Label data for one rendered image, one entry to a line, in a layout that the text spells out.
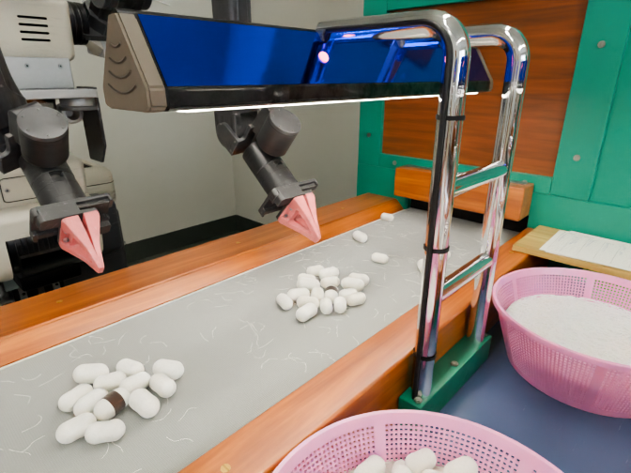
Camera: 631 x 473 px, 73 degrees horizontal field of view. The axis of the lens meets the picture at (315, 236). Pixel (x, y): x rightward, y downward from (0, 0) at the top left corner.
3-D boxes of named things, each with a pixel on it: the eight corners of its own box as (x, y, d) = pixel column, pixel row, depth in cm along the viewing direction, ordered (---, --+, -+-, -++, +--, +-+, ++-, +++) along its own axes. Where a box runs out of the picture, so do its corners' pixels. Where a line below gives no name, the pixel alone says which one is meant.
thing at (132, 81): (103, 108, 36) (87, 12, 33) (449, 90, 78) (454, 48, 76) (148, 114, 31) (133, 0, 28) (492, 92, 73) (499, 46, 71)
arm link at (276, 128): (250, 126, 82) (214, 132, 76) (273, 78, 74) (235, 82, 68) (286, 172, 80) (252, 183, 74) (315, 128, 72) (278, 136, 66)
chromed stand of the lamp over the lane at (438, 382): (301, 364, 61) (297, 20, 45) (381, 312, 75) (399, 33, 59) (417, 436, 49) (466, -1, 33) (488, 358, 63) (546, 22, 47)
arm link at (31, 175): (59, 162, 67) (17, 170, 63) (57, 130, 61) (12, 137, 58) (78, 195, 65) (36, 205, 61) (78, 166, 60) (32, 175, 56)
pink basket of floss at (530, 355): (530, 438, 49) (546, 371, 45) (460, 315, 74) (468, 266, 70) (766, 441, 48) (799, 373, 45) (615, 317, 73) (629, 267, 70)
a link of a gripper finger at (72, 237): (140, 247, 58) (109, 194, 61) (85, 263, 53) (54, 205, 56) (131, 271, 63) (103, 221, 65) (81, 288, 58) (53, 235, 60)
